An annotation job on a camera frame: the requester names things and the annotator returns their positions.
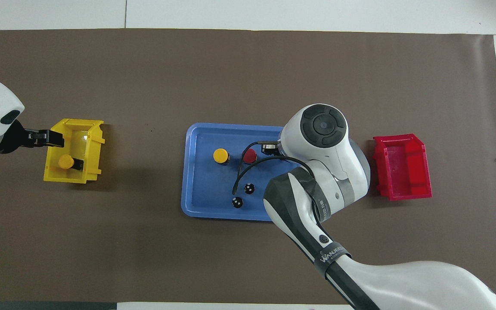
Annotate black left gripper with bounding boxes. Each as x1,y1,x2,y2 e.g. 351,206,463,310
0,120,65,154

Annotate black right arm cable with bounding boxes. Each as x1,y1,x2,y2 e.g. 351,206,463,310
232,140,324,216

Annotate red plastic storage bin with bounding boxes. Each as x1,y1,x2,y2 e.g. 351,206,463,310
372,133,433,202

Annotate blue plastic tray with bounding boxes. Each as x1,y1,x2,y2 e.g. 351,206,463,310
181,123,303,222

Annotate brown paper table mat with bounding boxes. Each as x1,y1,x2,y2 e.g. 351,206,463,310
0,28,496,306

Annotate yellow plastic storage bin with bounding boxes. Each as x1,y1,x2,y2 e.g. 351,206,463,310
43,118,105,184

